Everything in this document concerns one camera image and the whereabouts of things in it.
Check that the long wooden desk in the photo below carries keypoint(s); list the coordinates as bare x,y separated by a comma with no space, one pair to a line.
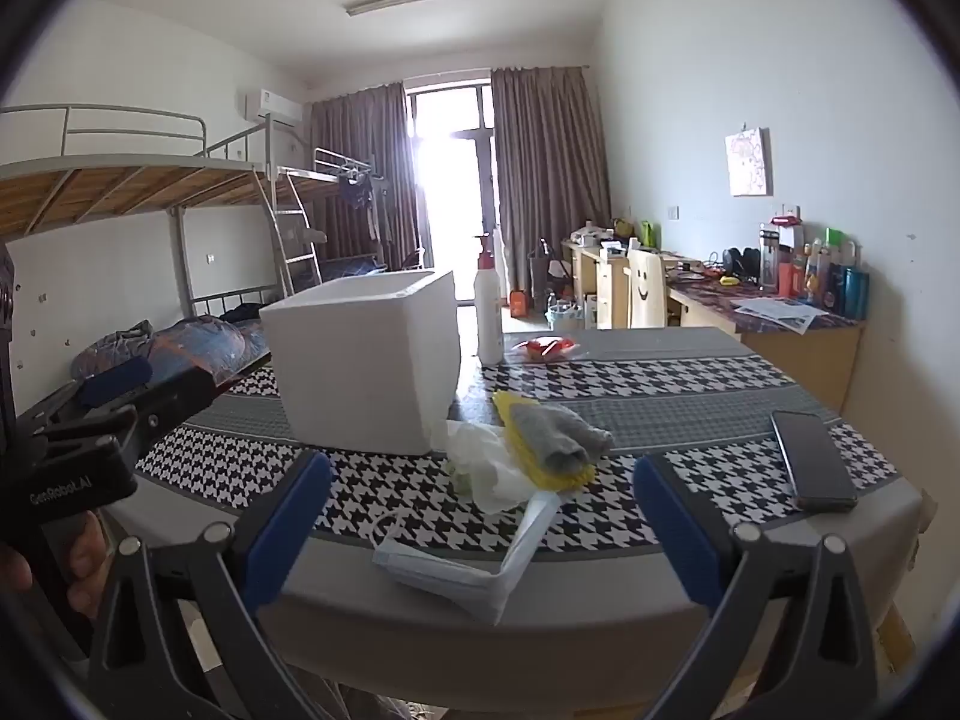
795,360

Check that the grey houndstooth tablecloth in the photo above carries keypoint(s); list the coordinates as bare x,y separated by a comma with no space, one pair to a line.
675,397

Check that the wall poster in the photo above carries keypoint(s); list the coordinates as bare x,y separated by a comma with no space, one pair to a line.
748,161

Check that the black trolley bag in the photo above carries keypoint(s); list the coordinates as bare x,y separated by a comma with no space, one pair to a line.
541,270

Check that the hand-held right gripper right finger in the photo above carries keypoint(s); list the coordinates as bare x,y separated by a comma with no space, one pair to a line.
675,532

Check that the green bag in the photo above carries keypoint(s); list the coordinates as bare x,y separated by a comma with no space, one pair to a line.
646,234

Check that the white air conditioner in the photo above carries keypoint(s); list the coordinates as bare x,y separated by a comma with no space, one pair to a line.
270,106

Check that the blue plaid quilt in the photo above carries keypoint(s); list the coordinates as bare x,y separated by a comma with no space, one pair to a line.
195,345

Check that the yellow foam net sleeve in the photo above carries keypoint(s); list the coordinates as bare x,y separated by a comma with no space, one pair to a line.
544,472

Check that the black smartphone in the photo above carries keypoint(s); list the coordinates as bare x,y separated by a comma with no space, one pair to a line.
814,461

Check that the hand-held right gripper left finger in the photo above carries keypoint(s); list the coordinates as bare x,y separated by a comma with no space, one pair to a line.
289,532

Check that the person's left hand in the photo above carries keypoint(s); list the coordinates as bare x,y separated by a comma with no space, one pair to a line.
90,562

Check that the brown curtain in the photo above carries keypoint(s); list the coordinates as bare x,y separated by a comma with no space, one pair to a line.
547,165
352,135

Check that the hanging dark clothes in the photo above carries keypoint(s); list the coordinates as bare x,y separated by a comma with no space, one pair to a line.
356,191

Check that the white foam box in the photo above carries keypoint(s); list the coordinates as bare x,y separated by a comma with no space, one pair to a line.
360,367

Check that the wooden chair with smiley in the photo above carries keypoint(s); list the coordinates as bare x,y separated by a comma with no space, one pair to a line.
645,289

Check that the red snack packet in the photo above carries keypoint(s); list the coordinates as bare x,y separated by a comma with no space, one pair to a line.
544,349

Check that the large metal bunk bed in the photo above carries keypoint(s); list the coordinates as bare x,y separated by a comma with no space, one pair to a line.
112,180

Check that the small metal bunk bed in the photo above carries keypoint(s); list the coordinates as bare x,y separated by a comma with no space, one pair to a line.
337,180

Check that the black headphones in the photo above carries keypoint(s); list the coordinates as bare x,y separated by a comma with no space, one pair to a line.
742,262

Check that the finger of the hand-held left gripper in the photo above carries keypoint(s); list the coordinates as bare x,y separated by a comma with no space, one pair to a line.
165,405
112,382

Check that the orange box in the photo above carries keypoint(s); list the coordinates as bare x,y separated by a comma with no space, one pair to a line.
518,304

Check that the white pump bottle red top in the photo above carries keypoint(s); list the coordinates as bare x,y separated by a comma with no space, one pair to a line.
489,315

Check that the grey cloth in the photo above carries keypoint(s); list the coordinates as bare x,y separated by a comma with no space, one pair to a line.
562,435

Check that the printed papers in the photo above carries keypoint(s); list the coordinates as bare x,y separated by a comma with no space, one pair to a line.
780,313

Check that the white foam sheet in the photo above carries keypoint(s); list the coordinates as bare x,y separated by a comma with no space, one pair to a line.
487,465

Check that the glass balcony door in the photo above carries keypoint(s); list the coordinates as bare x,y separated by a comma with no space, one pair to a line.
450,187

